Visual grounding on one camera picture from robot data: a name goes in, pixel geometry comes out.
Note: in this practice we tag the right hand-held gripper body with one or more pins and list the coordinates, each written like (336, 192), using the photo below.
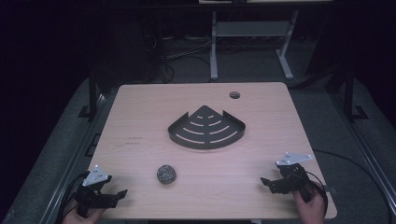
(293, 177)

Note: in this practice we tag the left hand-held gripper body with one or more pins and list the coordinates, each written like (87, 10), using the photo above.
(96, 176)

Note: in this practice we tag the person's right hand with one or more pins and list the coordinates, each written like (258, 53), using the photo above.
(308, 208)

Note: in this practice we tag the person's left hand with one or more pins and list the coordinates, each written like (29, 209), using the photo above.
(74, 219)

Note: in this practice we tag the steel wool scouring ball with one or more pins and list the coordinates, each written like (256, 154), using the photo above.
(166, 174)

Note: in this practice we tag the black metal corner shelf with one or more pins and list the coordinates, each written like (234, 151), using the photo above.
(206, 130)

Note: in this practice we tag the aluminium frame rail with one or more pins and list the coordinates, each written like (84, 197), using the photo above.
(73, 158)
(364, 140)

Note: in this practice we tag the white metal desk frame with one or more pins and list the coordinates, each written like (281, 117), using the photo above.
(252, 29)

